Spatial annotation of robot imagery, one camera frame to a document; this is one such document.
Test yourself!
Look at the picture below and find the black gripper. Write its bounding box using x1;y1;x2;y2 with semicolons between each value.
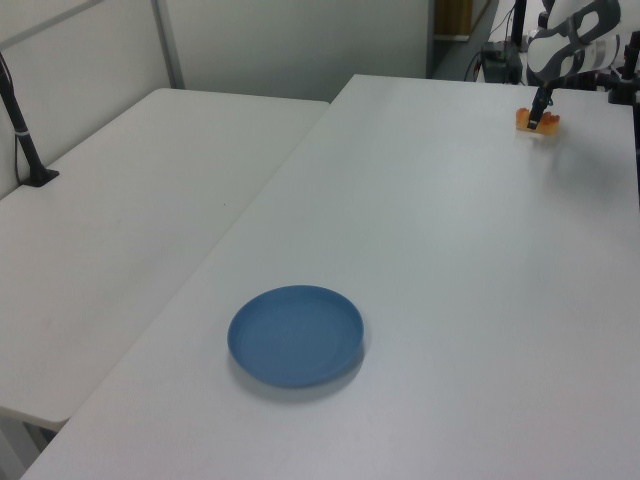
528;83;556;133

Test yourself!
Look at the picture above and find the orange glazed bread roll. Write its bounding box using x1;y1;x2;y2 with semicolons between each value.
514;106;562;137

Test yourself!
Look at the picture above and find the small black equipment box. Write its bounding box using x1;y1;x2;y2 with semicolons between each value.
478;41;522;85

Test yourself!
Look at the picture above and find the black clamp stand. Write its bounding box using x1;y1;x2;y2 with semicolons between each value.
594;31;640;107

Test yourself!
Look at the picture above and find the black vertical pole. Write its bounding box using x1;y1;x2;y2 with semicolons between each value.
510;0;528;50

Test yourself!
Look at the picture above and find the brown wooden panel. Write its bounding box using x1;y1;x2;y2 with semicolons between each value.
433;0;474;37

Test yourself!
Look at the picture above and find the blue round plate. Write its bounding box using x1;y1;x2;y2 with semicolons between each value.
226;284;365;389

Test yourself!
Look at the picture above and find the white side table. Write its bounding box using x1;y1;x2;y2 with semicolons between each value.
0;87;331;434

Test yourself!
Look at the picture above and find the grey metal partition post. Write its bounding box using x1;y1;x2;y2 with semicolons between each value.
151;0;185;90

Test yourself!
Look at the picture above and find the black camera stand pole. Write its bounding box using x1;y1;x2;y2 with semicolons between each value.
0;51;60;188

